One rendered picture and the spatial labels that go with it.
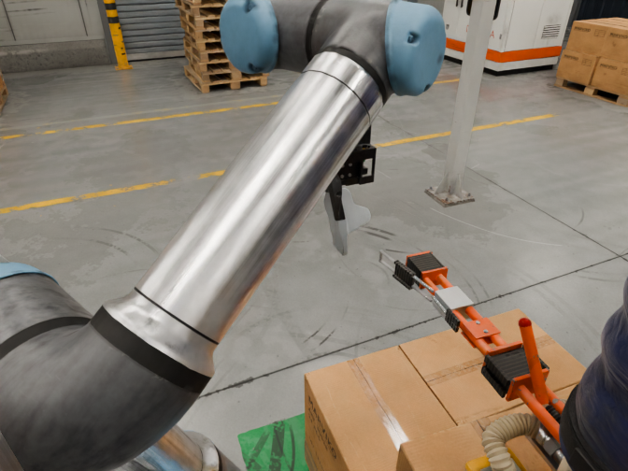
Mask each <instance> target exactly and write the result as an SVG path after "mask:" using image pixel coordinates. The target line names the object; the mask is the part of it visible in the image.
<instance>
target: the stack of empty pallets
mask: <svg viewBox="0 0 628 471"><path fill-rule="evenodd" d="M227 1H228V0H175V3H176V4H175V7H178V9H179V13H180V15H179V17H180V23H181V28H182V29H184V30H185V36H184V37H183V43H184V50H185V54H184V55H185V56H186V58H187V59H188V60H189V65H184V71H185V76H186V77H187V78H188V79H189V80H190V81H191V82H192V83H193V84H194V85H195V86H196V87H197V88H198V89H199V90H200V91H201V92H202V93H209V85H216V84H223V83H224V84H225V85H226V86H227V87H229V88H230V89H231V90H236V89H240V81H248V80H254V81H255V82H256V83H258V84H259V85H261V86H266V85H267V76H269V73H267V74H264V73H257V74H246V73H243V72H241V71H239V70H238V69H236V68H235V67H234V66H233V65H232V64H231V62H230V61H229V60H228V58H227V56H226V54H225V52H224V50H223V48H222V44H221V35H220V17H221V11H222V9H223V7H224V5H225V4H226V3H227ZM206 21H207V22H206ZM208 31H209V32H208ZM209 42H210V43H209ZM241 73H242V74H243V75H245V76H243V75H242V74H241ZM214 76H215V77H216V78H218V79H219V80H217V79H216V78H215V77H214Z"/></svg>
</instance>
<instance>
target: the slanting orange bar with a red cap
mask: <svg viewBox="0 0 628 471"><path fill-rule="evenodd" d="M518 325H519V327H520V330H521V338H522V342H523V346H524V350H525V354H526V359H527V363H528V366H529V371H530V375H531V379H532V383H533V387H534V391H535V398H536V399H537V400H538V402H539V403H540V404H541V405H545V404H548V403H549V402H550V400H549V396H548V392H547V388H546V383H545V380H544V376H543V372H542V367H541V363H540V360H539V355H538V351H537V347H536V343H535V336H534V332H533V327H532V322H531V321H530V319H528V318H525V317H524V318H521V319H520V320H519V321H518Z"/></svg>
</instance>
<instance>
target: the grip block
mask: <svg viewBox="0 0 628 471"><path fill-rule="evenodd" d="M521 345H522V342H521V341H516V342H513V343H509V344H506V345H503V346H500V347H496V348H493V349H489V350H487V351H486V355H485V358H484V362H483V365H482V368H481V374H482V375H483V376H484V378H486V379H487V380H488V381H489V383H490V384H491V385H492V387H493V388H494V389H495V390H496V391H497V393H498V394H499V395H500V396H501V398H504V397H505V396H506V395H507V397H506V400H507V401H508V402H509V401H512V400H515V399H518V398H519V396H518V395H517V394H516V393H515V391H516V389H517V388H518V387H520V386H521V385H524V386H525V387H526V388H527V389H528V390H529V391H530V392H531V393H535V391H534V387H533V383H532V379H531V375H530V371H529V366H528V363H527V359H526V354H525V350H524V346H523V345H522V347H521ZM539 360H540V363H541V367H542V372H543V376H544V380H545V382H546V379H547V377H548V374H549V372H550V368H549V367H548V366H547V365H546V364H545V363H544V362H543V361H542V360H541V359H540V358H539Z"/></svg>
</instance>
